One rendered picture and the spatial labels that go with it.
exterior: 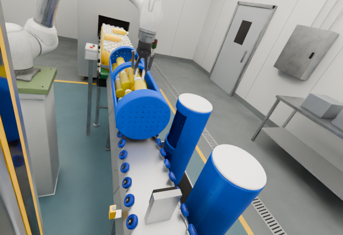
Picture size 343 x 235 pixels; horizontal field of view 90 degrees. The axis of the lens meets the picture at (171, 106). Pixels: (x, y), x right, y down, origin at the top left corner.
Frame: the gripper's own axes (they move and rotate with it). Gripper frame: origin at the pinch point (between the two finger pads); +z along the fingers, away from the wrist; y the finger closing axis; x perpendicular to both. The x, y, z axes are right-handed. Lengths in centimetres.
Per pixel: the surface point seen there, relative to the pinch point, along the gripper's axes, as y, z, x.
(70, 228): -36, 122, -20
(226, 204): 35, 32, -67
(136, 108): -5.5, 6.3, -26.8
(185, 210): 9, 24, -69
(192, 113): 41.7, 21.5, -7.2
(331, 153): 325, 89, -7
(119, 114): -12.7, 9.9, -26.7
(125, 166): -10, 24, -46
